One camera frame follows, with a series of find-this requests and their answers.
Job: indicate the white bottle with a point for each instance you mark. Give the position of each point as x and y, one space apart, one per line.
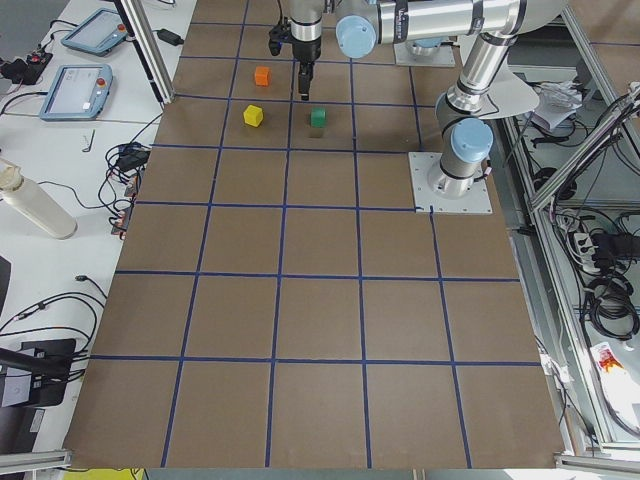
30 200

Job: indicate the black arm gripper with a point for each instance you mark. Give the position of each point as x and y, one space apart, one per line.
305 50

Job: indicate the white power strip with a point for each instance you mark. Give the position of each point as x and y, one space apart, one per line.
582 250

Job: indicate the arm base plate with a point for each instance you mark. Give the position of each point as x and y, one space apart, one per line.
436 192
435 52

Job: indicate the green wooden block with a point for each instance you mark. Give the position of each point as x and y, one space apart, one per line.
318 117

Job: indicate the black monitor stand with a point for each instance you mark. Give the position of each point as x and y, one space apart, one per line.
37 374

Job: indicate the near teach pendant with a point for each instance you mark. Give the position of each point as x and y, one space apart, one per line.
77 93

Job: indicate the aluminium frame rail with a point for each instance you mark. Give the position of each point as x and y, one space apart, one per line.
137 25

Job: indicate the teach pendant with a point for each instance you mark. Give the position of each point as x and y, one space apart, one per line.
98 34
77 93

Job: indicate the hex key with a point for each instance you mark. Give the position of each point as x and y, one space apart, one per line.
89 140

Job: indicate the orange wooden block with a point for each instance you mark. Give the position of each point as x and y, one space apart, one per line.
262 76

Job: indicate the black power adapter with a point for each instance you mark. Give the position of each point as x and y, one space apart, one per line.
169 37

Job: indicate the far teach pendant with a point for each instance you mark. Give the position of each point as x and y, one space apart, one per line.
98 34

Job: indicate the yellow wooden block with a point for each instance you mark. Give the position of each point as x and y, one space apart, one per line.
253 115

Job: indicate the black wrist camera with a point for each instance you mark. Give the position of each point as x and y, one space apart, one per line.
278 35

